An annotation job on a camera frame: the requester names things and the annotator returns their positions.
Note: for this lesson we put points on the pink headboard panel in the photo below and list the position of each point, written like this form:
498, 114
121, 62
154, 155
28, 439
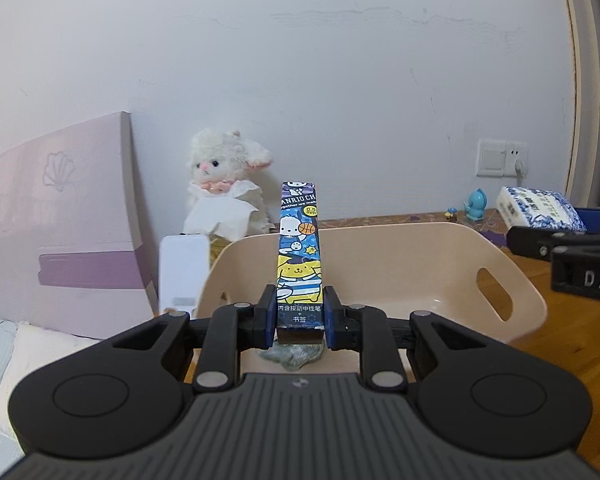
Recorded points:
65, 230

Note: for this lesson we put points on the cream wooden shelf frame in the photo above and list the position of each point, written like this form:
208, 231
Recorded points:
592, 80

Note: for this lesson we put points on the small mushroom figurine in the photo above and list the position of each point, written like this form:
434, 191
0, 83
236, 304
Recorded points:
449, 214

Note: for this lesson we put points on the white tissue paper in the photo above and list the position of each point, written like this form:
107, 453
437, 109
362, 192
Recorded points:
220, 215

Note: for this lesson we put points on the blue cartoon figurine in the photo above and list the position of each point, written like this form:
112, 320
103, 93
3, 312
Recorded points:
476, 206

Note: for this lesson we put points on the crumpled patterned wrapper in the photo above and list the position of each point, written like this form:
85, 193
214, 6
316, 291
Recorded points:
292, 356

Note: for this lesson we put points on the beige plastic basket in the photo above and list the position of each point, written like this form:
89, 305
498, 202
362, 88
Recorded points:
380, 270

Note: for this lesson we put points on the blue patterned tissue pack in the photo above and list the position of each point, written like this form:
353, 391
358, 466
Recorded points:
540, 208

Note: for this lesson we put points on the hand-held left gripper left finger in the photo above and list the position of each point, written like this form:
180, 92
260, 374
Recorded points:
266, 321

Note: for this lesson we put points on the white rectangular device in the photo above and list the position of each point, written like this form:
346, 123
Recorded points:
184, 275

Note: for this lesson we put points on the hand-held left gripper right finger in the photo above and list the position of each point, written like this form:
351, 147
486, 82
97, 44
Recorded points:
333, 321

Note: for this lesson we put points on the white bed sheet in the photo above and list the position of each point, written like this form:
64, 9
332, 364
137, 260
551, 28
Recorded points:
10, 360

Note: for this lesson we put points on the white wall switch socket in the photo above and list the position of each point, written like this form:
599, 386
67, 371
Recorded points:
501, 158

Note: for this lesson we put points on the white plush lamb toy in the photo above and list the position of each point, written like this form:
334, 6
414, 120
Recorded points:
225, 180

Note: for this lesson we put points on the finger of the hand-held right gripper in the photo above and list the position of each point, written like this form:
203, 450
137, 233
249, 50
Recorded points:
545, 242

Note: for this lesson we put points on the cartoon print pen box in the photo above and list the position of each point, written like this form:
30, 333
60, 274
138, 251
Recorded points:
300, 260

